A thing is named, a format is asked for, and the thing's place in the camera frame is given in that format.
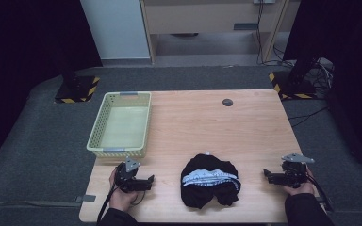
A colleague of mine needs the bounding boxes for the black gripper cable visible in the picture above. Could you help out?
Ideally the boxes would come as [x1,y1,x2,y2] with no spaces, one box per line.
[306,173,335,212]
[96,183,121,225]

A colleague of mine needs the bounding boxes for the black striped stand base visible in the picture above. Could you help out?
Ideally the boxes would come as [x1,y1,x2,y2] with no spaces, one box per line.
[54,56,101,105]
[268,56,319,101]

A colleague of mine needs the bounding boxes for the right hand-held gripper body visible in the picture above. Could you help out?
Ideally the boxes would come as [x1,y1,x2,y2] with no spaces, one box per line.
[280,153,316,189]

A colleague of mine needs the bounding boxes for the bundle of cables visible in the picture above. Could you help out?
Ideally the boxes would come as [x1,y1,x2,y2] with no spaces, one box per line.
[307,56,335,92]

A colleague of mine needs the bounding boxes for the black curtain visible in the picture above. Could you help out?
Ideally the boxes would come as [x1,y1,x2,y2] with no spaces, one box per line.
[0,0,104,178]
[282,0,362,173]

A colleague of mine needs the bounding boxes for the grey tape strip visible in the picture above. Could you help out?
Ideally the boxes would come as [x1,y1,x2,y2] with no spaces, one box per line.
[74,194,97,203]

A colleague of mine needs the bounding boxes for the beige wooden desk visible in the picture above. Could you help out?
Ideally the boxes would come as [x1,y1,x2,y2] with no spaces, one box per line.
[139,0,292,64]

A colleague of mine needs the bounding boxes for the light green plastic basket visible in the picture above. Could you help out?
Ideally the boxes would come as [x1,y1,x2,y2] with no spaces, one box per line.
[86,90,153,159]

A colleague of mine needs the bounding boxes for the black floor cable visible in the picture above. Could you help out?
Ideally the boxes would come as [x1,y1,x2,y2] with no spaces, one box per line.
[288,105,330,128]

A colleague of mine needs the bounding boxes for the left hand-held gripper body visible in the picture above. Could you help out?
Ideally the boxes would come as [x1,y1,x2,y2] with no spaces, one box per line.
[114,156,153,193]

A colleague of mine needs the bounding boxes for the black printed t-shirt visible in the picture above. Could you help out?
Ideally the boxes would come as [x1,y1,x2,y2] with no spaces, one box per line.
[179,153,242,210]

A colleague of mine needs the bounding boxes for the white cabinet panel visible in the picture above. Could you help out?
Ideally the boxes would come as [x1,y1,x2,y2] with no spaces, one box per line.
[79,0,152,61]

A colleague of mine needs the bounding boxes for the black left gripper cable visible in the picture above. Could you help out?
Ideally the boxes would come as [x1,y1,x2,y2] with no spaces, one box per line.
[96,183,121,225]

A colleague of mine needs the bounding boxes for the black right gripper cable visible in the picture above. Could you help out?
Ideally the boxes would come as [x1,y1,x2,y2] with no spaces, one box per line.
[306,173,335,212]

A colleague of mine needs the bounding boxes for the hanging black desk cables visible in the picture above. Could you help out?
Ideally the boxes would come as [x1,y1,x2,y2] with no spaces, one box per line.
[255,0,296,68]

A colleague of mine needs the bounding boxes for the person's left hand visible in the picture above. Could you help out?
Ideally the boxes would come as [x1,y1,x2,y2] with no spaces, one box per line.
[108,169,140,213]

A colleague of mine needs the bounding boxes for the person's right hand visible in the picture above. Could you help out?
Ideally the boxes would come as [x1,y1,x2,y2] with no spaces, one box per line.
[282,167,316,198]

